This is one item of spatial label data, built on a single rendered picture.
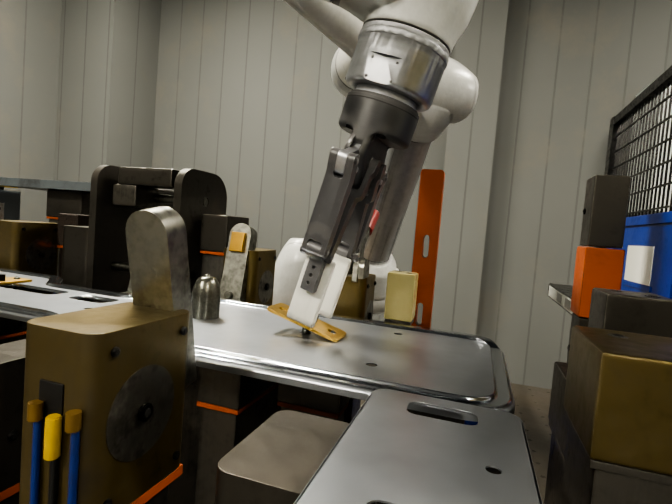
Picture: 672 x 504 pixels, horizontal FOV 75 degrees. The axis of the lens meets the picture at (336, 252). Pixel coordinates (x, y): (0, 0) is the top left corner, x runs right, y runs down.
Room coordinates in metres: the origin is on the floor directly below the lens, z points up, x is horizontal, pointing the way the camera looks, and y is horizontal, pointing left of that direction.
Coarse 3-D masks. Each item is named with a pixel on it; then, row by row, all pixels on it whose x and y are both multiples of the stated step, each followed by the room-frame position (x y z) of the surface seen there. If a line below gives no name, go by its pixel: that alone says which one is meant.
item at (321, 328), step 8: (280, 304) 0.49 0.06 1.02; (272, 312) 0.46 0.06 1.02; (280, 312) 0.46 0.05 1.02; (288, 320) 0.45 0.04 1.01; (320, 320) 0.48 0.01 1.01; (312, 328) 0.45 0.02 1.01; (320, 328) 0.45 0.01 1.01; (328, 328) 0.46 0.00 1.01; (336, 328) 0.47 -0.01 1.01; (328, 336) 0.44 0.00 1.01; (336, 336) 0.45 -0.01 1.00; (344, 336) 0.46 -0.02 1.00
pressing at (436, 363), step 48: (0, 288) 0.57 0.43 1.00; (48, 288) 0.60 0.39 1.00; (240, 336) 0.43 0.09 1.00; (288, 336) 0.45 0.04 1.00; (384, 336) 0.48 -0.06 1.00; (432, 336) 0.50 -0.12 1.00; (480, 336) 0.50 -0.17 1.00; (288, 384) 0.34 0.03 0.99; (336, 384) 0.33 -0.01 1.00; (384, 384) 0.33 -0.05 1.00; (432, 384) 0.34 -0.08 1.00; (480, 384) 0.34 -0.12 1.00
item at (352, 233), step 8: (384, 168) 0.46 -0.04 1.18; (376, 176) 0.46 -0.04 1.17; (376, 184) 0.46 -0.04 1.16; (376, 192) 0.47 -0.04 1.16; (368, 200) 0.46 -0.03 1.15; (360, 208) 0.47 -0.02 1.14; (352, 216) 0.47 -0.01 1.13; (360, 216) 0.47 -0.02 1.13; (352, 224) 0.48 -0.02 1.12; (360, 224) 0.48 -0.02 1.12; (344, 232) 0.48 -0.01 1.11; (352, 232) 0.48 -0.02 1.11; (360, 232) 0.49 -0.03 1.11; (344, 240) 0.48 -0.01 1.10; (352, 240) 0.48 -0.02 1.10; (352, 248) 0.48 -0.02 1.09; (352, 256) 0.49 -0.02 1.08; (360, 256) 0.49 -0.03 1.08
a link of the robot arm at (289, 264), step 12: (300, 240) 1.28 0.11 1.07; (288, 252) 1.27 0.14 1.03; (300, 252) 1.26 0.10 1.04; (276, 264) 1.29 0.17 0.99; (288, 264) 1.25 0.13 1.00; (300, 264) 1.25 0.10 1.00; (276, 276) 1.27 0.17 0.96; (288, 276) 1.25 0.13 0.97; (276, 288) 1.27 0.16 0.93; (288, 288) 1.25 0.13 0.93; (276, 300) 1.26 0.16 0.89; (288, 300) 1.25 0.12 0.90
